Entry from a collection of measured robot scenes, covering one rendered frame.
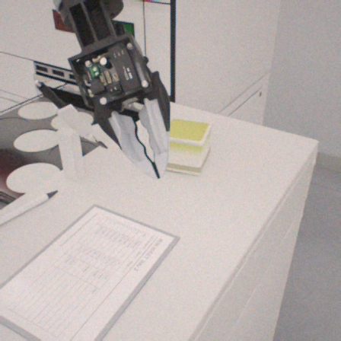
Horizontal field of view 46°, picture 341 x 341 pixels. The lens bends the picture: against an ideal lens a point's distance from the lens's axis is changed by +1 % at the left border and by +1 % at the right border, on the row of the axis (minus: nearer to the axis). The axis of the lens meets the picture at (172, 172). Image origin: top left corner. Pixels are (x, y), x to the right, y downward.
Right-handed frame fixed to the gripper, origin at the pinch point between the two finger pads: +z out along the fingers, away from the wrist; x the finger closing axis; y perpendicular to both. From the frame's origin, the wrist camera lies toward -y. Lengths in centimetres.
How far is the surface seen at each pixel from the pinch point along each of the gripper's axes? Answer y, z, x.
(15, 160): -31.9, -11.7, -31.3
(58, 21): -50, -42, -17
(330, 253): -139, 66, 42
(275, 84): -194, -19, 57
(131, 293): 2.8, 12.5, -7.7
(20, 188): -24.0, -5.5, -28.7
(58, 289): 3.0, 9.2, -15.5
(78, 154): -14.4, -6.5, -13.0
